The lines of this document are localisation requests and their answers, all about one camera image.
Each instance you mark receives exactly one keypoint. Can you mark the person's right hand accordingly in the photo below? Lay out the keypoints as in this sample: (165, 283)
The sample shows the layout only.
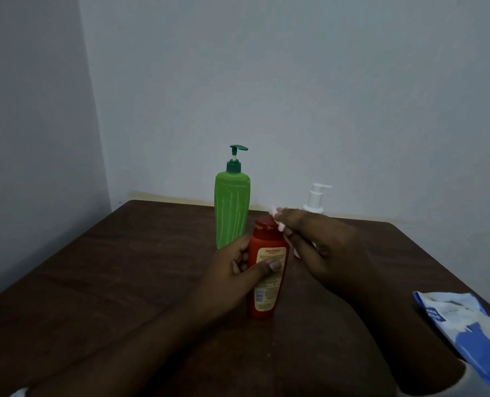
(332, 256)

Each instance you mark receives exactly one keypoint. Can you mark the person's left hand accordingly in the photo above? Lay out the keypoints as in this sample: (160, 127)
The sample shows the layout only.
(222, 281)

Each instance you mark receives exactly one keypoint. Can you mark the person's left thumb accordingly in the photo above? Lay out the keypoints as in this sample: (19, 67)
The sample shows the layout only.
(265, 269)

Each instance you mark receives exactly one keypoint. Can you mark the person's right fingers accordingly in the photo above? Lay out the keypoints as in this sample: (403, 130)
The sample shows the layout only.
(307, 231)

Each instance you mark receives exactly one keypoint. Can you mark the red lotion bottle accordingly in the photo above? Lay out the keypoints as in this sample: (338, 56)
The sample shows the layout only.
(267, 285)

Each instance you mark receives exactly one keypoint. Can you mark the white cotton pad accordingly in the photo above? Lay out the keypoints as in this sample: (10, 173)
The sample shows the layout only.
(279, 224)

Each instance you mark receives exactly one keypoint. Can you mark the person's right forearm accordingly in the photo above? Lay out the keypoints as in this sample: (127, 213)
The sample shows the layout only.
(398, 339)

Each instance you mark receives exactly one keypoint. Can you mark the person's left forearm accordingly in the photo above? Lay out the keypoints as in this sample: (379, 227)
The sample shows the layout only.
(137, 351)

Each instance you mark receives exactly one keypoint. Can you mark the white pump bottle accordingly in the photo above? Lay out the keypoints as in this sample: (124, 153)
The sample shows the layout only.
(316, 198)

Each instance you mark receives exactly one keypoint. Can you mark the green pump bottle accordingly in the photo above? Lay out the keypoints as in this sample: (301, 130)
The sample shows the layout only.
(231, 206)

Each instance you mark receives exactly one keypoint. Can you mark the blue and white packet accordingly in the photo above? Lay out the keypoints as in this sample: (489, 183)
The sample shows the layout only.
(468, 330)

